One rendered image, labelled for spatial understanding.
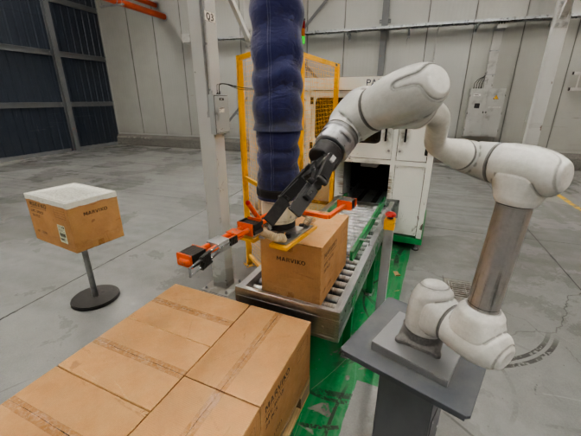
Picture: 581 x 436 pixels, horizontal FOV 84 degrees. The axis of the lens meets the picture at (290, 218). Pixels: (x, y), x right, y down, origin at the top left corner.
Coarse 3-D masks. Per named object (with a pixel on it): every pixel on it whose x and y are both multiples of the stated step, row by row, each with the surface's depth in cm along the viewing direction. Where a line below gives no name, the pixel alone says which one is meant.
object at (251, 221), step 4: (248, 216) 152; (240, 220) 149; (244, 220) 150; (248, 220) 151; (252, 220) 151; (256, 220) 150; (260, 220) 149; (240, 224) 145; (244, 224) 144; (248, 224) 143; (252, 224) 146; (256, 224) 144; (260, 224) 147; (244, 228) 145; (252, 228) 144; (256, 228) 146; (260, 228) 148; (252, 232) 144; (256, 232) 145; (260, 232) 148
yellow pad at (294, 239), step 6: (306, 228) 173; (312, 228) 175; (288, 234) 160; (294, 234) 166; (300, 234) 166; (306, 234) 169; (288, 240) 159; (294, 240) 160; (300, 240) 164; (270, 246) 157; (276, 246) 155; (282, 246) 154; (288, 246) 154
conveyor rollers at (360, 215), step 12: (360, 204) 387; (348, 216) 349; (360, 216) 352; (348, 228) 315; (360, 228) 318; (372, 228) 315; (348, 240) 289; (348, 252) 271; (360, 252) 268; (348, 264) 247; (348, 276) 237; (336, 288) 216; (324, 300) 209; (336, 300) 205
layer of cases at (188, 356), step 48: (192, 288) 217; (144, 336) 173; (192, 336) 173; (240, 336) 173; (288, 336) 173; (48, 384) 144; (96, 384) 144; (144, 384) 144; (192, 384) 144; (240, 384) 144; (288, 384) 163; (0, 432) 124; (48, 432) 124; (96, 432) 124; (144, 432) 124; (192, 432) 124; (240, 432) 124
